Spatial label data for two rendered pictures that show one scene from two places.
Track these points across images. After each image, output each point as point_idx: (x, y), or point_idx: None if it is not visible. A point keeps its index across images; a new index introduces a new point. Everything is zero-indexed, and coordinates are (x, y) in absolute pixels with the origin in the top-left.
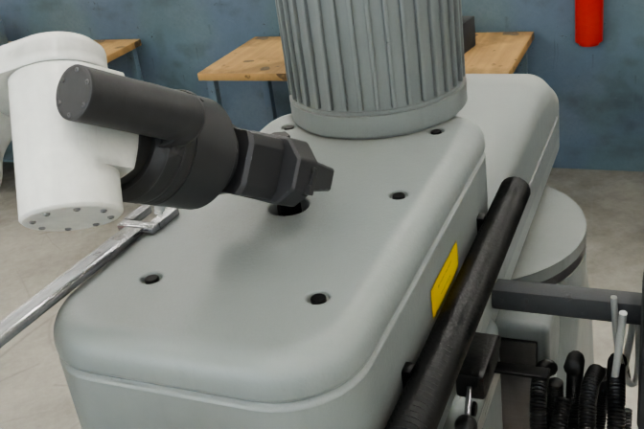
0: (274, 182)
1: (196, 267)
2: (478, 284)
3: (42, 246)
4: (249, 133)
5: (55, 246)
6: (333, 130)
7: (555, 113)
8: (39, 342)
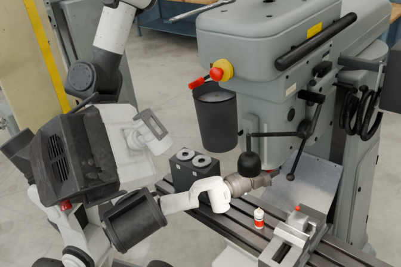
0: None
1: (237, 9)
2: (324, 33)
3: (189, 66)
4: None
5: (194, 67)
6: None
7: (388, 11)
8: (183, 97)
